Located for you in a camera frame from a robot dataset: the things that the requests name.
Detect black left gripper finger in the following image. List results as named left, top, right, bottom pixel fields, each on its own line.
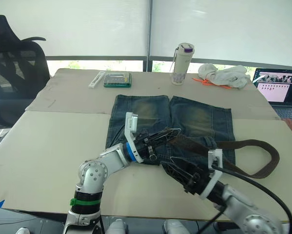
left=153, top=127, right=182, bottom=142
left=152, top=136, right=178, bottom=151

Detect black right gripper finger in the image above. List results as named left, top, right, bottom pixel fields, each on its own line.
left=169, top=157, right=202, bottom=174
left=161, top=160, right=193, bottom=189

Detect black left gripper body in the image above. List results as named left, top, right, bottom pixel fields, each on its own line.
left=134, top=131, right=159, bottom=164

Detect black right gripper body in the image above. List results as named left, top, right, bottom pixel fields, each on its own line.
left=183, top=167, right=212, bottom=196

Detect brown braided belt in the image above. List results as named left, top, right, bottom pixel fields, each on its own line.
left=169, top=135, right=281, bottom=179

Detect blue denim shorts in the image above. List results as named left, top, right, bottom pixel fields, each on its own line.
left=104, top=94, right=236, bottom=169

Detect orange zip ties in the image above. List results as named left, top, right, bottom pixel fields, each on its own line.
left=192, top=77, right=233, bottom=90

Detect white bottle with purple lid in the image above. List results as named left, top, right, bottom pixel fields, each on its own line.
left=170, top=42, right=195, bottom=86

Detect green screwdriver bit box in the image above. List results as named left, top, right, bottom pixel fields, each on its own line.
left=103, top=72, right=133, bottom=89

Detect white crumpled cloth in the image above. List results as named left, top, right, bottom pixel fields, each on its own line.
left=197, top=63, right=252, bottom=90

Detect white slim package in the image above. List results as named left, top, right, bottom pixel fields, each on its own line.
left=88, top=70, right=107, bottom=89

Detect beige cardboard sheet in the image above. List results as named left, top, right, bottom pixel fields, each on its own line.
left=24, top=68, right=281, bottom=120
left=0, top=111, right=292, bottom=223

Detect open laptop computer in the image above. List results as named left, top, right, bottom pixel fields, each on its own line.
left=252, top=68, right=292, bottom=120

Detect white roller blind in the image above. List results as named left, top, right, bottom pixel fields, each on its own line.
left=0, top=0, right=148, bottom=58
left=151, top=0, right=292, bottom=68

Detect black mesh office chair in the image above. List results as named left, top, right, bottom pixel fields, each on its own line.
left=0, top=15, right=52, bottom=128

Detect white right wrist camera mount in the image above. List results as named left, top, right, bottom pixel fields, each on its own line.
left=200, top=149, right=224, bottom=200

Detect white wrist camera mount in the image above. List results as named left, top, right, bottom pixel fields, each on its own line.
left=123, top=112, right=145, bottom=164
left=200, top=149, right=224, bottom=200

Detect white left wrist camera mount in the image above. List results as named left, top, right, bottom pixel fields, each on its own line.
left=123, top=112, right=145, bottom=164

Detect grey window frame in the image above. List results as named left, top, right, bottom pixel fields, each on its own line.
left=45, top=0, right=292, bottom=73

